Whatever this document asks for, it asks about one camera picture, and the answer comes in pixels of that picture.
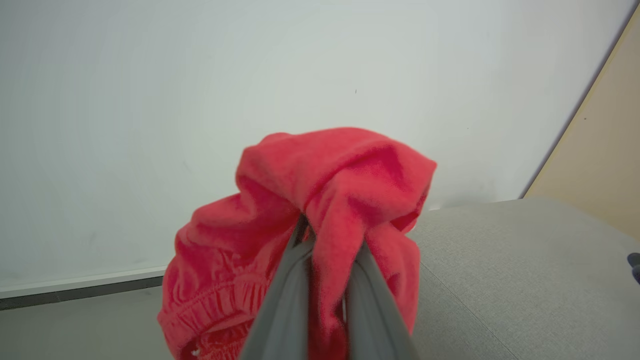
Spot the red fleece garment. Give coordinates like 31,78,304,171
157,127,438,360

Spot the grey fabric sofa cushion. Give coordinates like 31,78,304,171
407,197,640,360

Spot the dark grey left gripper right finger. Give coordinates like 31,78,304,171
345,240,420,360

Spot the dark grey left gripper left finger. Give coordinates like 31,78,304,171
239,214,317,360

